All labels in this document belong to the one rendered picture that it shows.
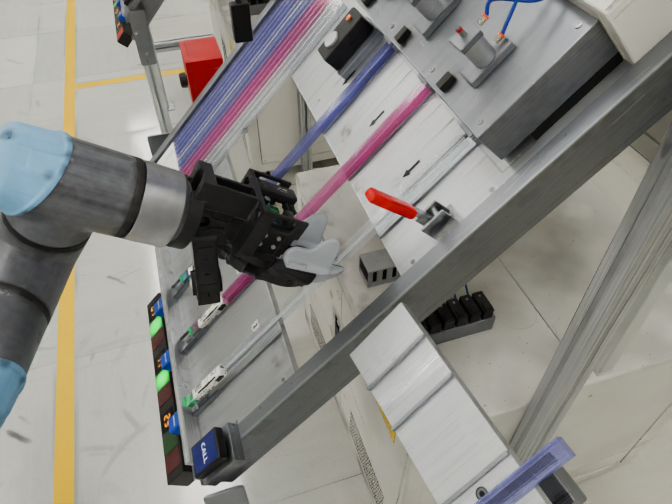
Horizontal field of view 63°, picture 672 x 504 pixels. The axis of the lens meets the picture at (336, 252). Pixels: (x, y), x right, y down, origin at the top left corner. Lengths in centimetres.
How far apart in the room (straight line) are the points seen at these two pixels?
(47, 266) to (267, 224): 20
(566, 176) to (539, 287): 59
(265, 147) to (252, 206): 166
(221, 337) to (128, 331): 109
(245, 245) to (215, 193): 6
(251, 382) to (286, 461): 84
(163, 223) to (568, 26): 39
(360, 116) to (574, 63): 31
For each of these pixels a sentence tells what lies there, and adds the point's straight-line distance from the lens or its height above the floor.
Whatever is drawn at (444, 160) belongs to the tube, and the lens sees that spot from 61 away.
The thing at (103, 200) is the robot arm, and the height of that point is 113.
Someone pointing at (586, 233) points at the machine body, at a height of 62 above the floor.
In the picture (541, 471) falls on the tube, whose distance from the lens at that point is 41.
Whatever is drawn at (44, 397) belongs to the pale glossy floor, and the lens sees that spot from 184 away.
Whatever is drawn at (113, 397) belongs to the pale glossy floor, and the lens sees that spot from 176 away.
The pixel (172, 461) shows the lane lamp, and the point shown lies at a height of 66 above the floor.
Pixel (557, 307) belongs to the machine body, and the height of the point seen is 62.
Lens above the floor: 143
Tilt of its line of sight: 46 degrees down
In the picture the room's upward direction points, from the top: straight up
